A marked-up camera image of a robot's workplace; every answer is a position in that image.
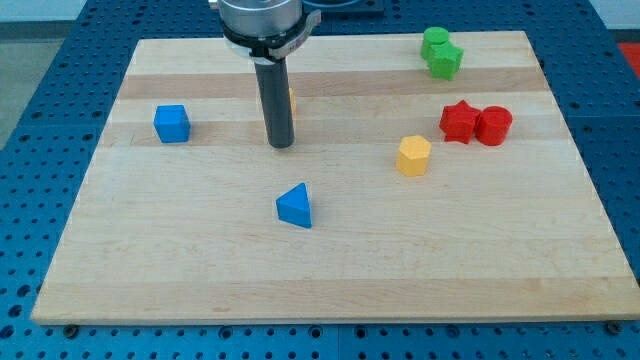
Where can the light wooden board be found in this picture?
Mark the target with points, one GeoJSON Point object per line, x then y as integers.
{"type": "Point", "coordinates": [188, 233]}

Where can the red star block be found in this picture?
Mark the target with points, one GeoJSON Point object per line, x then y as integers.
{"type": "Point", "coordinates": [458, 122]}

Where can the blue cube block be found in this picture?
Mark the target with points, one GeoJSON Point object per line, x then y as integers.
{"type": "Point", "coordinates": [172, 123]}

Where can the yellow hexagon block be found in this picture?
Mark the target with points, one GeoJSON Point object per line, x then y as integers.
{"type": "Point", "coordinates": [413, 155]}

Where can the yellow heart block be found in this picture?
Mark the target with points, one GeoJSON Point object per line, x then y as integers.
{"type": "Point", "coordinates": [292, 100]}

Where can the blue triangle block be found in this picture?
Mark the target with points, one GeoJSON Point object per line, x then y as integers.
{"type": "Point", "coordinates": [294, 207]}

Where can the green star block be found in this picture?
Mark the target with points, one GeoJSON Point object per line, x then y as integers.
{"type": "Point", "coordinates": [445, 60]}

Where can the red cylinder block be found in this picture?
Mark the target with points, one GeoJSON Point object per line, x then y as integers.
{"type": "Point", "coordinates": [493, 125]}

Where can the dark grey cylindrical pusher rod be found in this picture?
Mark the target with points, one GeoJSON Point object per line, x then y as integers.
{"type": "Point", "coordinates": [273, 87]}

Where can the green cylinder block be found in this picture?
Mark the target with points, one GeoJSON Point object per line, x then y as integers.
{"type": "Point", "coordinates": [433, 36]}

